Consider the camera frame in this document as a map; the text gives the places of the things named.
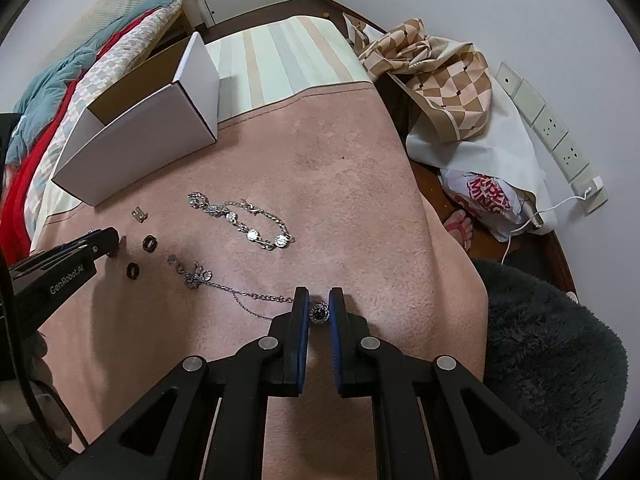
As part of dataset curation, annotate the blue blanket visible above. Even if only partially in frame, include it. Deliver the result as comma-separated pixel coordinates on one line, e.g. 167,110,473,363
5,0,183,166

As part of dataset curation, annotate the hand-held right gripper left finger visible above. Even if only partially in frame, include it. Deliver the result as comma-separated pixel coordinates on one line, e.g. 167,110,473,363
57,286,311,480

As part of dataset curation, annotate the pink blanket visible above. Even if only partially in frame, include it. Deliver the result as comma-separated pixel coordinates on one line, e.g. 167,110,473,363
30,80,490,480

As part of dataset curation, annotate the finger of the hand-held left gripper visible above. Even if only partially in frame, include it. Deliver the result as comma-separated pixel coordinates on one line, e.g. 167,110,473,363
59,227,121,261

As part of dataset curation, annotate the white cloth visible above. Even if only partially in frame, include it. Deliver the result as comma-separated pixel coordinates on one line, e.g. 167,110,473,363
405,75,558,242

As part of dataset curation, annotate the black cable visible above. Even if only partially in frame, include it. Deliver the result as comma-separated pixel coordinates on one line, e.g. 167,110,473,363
17,375,91,461

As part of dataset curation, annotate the silver pendant necklace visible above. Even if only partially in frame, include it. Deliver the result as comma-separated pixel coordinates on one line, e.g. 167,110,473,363
167,255,329,324

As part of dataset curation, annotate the pile of folded blankets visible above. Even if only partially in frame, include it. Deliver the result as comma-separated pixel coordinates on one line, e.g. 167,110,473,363
0,10,166,257

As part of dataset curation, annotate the white red-print plastic bag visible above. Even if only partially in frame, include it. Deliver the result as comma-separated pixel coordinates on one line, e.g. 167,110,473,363
440,167,538,242

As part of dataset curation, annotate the silver disc bracelet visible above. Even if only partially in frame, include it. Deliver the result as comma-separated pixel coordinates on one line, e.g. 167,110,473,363
187,191,296,252

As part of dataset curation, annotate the white charging cable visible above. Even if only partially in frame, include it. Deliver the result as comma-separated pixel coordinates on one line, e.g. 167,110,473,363
500,185,593,264

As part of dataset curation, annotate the pink flip-flop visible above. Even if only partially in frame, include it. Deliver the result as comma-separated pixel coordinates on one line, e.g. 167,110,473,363
442,210,476,254

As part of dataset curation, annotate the dark grey fluffy cushion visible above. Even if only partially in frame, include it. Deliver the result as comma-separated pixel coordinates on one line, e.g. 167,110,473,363
472,257,629,480

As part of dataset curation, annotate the white charger plug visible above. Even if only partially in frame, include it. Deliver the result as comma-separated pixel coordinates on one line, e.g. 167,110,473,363
580,176,605,201

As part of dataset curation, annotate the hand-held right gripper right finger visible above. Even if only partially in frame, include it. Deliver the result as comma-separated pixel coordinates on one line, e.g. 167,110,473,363
327,287,582,480

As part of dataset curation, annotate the white wall socket panel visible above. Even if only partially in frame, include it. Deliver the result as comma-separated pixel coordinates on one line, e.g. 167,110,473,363
495,60,609,216

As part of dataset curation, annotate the white cardboard box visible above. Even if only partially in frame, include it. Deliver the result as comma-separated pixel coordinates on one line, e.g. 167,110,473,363
51,31,221,207

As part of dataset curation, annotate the brown checkered cloth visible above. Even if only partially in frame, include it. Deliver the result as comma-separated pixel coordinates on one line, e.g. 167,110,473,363
344,12,493,143

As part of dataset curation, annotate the striped mattress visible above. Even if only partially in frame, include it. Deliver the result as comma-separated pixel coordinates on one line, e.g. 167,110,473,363
205,15,372,122

